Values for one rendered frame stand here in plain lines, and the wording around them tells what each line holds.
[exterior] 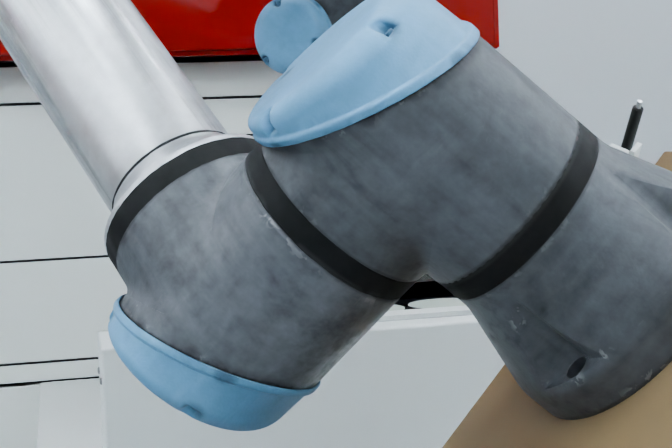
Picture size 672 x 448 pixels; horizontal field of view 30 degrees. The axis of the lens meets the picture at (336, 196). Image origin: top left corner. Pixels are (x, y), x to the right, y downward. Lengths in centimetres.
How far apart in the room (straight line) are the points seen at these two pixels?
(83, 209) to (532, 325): 103
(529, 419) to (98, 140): 30
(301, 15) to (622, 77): 234
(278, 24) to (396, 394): 36
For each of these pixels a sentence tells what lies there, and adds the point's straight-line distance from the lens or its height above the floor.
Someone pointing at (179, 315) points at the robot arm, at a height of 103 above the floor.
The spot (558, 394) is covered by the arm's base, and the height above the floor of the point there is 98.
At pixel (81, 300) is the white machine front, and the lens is 163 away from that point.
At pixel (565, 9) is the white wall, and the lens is 339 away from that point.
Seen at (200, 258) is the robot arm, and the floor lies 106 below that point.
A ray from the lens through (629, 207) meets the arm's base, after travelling 66.
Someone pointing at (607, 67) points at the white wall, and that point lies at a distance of 343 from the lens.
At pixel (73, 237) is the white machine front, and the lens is 163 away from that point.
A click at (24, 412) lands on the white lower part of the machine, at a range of 166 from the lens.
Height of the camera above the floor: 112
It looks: 3 degrees down
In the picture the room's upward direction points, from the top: 2 degrees counter-clockwise
